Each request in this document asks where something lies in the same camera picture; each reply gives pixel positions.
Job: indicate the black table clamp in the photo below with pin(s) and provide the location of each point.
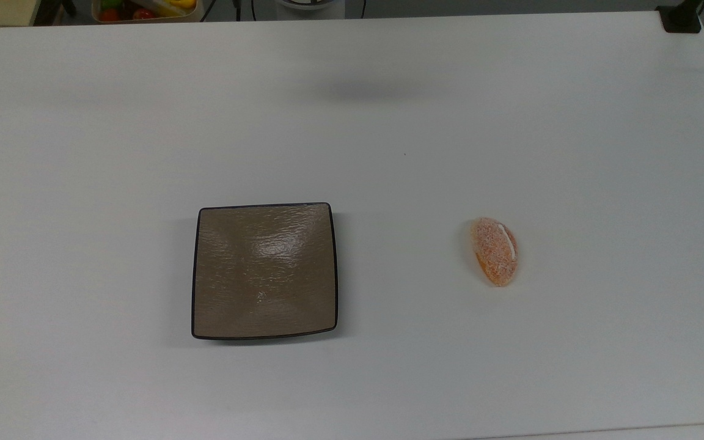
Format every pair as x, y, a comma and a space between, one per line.
681, 18

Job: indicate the orange sugared bread roll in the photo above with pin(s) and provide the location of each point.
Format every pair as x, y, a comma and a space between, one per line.
494, 253

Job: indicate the square brown ceramic plate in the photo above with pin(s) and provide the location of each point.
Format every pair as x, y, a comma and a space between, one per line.
264, 272

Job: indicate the beige box of toy fruit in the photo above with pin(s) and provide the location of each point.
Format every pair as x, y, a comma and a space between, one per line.
144, 13

